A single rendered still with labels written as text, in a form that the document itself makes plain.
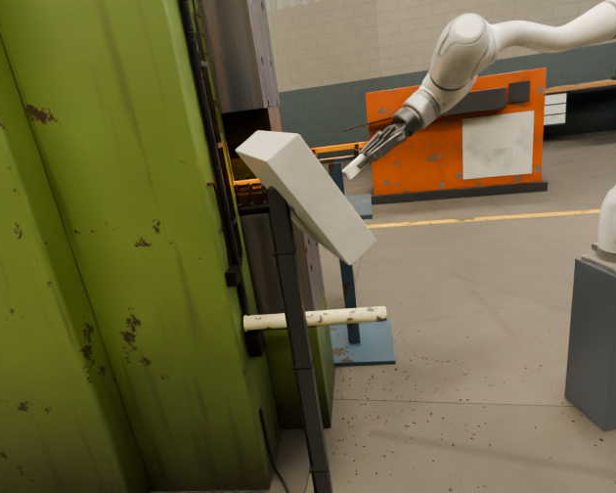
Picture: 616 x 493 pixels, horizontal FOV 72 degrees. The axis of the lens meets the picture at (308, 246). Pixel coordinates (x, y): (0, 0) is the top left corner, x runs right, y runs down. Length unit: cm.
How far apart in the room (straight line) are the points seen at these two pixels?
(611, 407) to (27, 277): 192
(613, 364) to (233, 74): 156
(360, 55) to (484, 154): 460
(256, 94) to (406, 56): 773
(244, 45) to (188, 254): 64
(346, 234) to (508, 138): 432
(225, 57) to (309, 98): 782
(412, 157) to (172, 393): 404
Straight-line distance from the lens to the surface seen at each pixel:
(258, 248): 149
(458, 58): 108
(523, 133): 513
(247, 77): 139
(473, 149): 505
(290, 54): 930
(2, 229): 138
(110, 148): 126
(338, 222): 85
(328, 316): 130
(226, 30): 141
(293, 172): 80
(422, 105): 119
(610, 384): 185
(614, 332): 174
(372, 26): 909
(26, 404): 165
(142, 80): 120
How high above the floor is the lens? 125
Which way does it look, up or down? 19 degrees down
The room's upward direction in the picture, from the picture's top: 8 degrees counter-clockwise
